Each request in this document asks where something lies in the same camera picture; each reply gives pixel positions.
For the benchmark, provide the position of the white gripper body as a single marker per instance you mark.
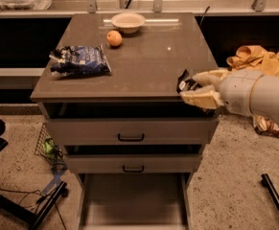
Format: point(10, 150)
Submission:
point(236, 91)

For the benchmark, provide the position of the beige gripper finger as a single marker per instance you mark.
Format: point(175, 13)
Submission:
point(205, 97)
point(213, 78)

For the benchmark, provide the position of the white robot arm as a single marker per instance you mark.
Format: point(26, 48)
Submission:
point(267, 96)

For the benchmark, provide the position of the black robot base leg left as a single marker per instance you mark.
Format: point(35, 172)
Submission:
point(42, 207)

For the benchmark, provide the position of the grey drawer cabinet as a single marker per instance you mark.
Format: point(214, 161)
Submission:
point(142, 83)

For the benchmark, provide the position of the open bottom drawer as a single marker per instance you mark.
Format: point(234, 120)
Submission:
point(129, 201)

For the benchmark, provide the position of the yellow crumpled cloth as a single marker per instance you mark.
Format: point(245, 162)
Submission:
point(255, 57)

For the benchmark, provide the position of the brown snack bag on floor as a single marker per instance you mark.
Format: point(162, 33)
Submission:
point(265, 126)

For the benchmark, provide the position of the black bar on floor right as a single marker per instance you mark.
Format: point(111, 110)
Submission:
point(266, 182)

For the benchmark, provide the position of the white paper bowl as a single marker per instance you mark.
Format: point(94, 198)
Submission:
point(128, 22)

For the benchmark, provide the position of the orange fruit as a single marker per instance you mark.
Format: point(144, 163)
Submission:
point(114, 38)

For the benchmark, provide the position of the blue chip bag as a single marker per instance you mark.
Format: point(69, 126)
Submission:
point(80, 61)

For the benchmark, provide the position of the middle drawer with black handle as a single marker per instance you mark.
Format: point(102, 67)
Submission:
point(139, 163)

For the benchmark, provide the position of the drawer with black handle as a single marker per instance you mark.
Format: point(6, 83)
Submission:
point(139, 163)
point(87, 132)

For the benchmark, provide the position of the top drawer with black handle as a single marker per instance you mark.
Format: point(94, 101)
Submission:
point(87, 132)

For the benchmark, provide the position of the wire basket with green item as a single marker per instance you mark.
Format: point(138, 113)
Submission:
point(47, 149)

